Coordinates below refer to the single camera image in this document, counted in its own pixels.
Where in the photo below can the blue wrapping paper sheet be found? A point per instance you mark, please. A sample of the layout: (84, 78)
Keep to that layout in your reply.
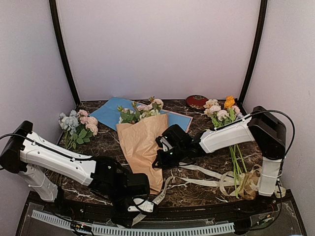
(109, 115)

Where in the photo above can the red round embroidered cushion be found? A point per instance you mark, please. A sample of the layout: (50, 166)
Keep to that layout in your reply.
(196, 102)

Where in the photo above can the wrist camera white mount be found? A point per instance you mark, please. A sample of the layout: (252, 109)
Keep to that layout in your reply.
(139, 205)
(174, 136)

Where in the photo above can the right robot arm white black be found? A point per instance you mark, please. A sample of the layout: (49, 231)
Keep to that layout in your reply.
(260, 126)

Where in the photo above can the white rose fake flower stem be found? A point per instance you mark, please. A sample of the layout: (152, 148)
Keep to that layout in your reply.
(128, 115)

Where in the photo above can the pink rose fake flower stem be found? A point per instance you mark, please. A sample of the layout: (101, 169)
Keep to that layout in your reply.
(153, 109)

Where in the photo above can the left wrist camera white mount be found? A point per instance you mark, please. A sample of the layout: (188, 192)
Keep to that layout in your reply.
(139, 205)

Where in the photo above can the black frame post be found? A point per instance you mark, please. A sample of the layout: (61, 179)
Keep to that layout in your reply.
(62, 50)
(255, 49)

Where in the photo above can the brown twine ribbon bundle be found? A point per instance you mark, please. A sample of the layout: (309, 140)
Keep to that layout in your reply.
(249, 185)

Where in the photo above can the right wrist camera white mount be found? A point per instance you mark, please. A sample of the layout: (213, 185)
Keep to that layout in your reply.
(174, 136)

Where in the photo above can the pile of fake flowers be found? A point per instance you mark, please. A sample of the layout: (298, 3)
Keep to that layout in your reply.
(78, 128)
(223, 117)

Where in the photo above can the beige pink wrapping paper sheet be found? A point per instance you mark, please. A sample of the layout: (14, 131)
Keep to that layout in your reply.
(138, 143)

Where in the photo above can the left black frame post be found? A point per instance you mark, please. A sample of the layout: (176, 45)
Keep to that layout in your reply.
(62, 50)

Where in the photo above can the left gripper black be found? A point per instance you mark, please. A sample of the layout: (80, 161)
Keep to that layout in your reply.
(121, 219)

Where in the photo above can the right black frame post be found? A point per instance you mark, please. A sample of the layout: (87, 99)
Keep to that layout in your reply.
(255, 49)

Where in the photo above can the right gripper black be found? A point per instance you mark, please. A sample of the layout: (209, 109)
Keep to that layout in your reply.
(161, 161)

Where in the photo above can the white printed ribbon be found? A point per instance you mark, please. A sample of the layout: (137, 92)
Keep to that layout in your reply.
(197, 179)

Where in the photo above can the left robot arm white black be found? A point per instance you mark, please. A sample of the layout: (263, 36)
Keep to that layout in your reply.
(26, 154)

